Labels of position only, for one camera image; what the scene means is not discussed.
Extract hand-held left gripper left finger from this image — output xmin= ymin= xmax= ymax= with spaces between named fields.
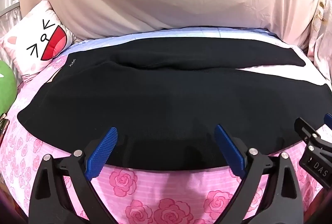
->
xmin=28 ymin=126 xmax=119 ymax=224

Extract black pants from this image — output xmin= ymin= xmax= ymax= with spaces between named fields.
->
xmin=17 ymin=37 xmax=331 ymax=172

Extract silver curtain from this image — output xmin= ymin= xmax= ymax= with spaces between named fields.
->
xmin=0 ymin=0 xmax=23 ymax=41

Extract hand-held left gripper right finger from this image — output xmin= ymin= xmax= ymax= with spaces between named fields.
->
xmin=214 ymin=124 xmax=304 ymax=224

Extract cat face pillow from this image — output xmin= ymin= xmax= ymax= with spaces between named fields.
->
xmin=2 ymin=0 xmax=77 ymax=82

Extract dark phone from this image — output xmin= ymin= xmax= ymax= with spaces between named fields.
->
xmin=0 ymin=114 xmax=11 ymax=142

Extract pink rose bedsheet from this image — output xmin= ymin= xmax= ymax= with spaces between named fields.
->
xmin=0 ymin=26 xmax=332 ymax=224

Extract pale floral cloth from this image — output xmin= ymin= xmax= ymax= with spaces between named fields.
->
xmin=301 ymin=0 xmax=332 ymax=85

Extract green plush toy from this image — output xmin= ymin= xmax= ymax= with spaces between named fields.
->
xmin=0 ymin=59 xmax=17 ymax=117

